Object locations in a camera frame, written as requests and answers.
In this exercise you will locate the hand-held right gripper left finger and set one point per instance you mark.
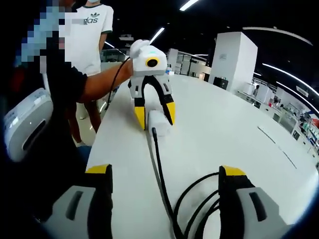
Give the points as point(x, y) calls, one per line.
point(57, 219)

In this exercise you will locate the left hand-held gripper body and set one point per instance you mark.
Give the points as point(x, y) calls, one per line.
point(142, 68)

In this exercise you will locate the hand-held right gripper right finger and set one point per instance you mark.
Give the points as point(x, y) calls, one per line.
point(239, 214)

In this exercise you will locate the white charger adapter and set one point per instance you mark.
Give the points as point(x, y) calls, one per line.
point(160, 119)

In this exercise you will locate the white desk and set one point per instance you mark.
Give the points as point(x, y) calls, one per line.
point(211, 139)

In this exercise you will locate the person's left hand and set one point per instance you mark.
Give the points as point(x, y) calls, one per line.
point(138, 48)

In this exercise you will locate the blue box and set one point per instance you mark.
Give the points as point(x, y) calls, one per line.
point(170, 73)

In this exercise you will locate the short ceiling light strip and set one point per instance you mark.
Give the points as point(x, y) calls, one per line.
point(157, 35)
point(189, 5)

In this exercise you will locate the glass office partition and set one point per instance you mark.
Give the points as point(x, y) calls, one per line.
point(187, 62)

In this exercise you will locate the black box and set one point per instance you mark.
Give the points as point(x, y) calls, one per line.
point(221, 83)

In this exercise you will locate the white square pillar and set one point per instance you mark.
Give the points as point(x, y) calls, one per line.
point(231, 62)

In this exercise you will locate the person's dark clothed body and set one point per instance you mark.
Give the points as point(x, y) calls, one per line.
point(62, 89)

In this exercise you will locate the white worn chest device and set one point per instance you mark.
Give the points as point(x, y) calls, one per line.
point(25, 119)

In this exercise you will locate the row of white office desks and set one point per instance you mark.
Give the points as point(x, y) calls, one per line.
point(286, 117)

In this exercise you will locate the long ceiling light line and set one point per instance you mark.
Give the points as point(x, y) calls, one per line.
point(291, 76)
point(291, 89)

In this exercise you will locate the curved white ceiling trim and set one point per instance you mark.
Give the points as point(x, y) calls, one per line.
point(279, 32)

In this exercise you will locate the ceiling air vent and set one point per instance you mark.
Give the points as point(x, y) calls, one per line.
point(302, 90)

